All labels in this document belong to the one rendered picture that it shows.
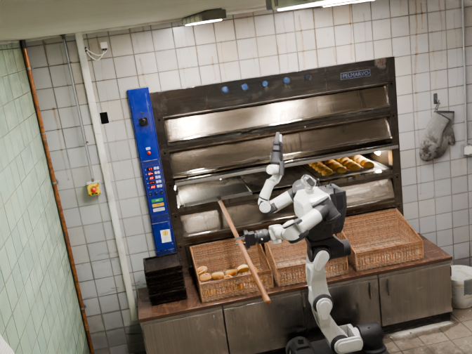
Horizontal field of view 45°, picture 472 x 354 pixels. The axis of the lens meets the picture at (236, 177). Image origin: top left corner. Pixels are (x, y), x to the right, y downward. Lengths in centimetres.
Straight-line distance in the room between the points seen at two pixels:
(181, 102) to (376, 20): 164
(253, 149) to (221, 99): 47
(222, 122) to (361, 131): 114
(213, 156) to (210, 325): 128
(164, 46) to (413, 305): 276
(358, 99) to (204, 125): 125
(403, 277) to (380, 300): 25
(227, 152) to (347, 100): 104
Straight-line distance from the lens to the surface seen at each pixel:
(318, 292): 398
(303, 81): 455
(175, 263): 436
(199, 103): 441
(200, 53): 436
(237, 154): 449
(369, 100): 473
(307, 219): 346
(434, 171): 510
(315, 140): 463
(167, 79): 435
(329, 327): 413
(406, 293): 470
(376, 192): 492
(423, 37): 488
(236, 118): 445
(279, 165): 394
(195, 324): 433
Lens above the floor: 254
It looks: 15 degrees down
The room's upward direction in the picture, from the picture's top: 8 degrees counter-clockwise
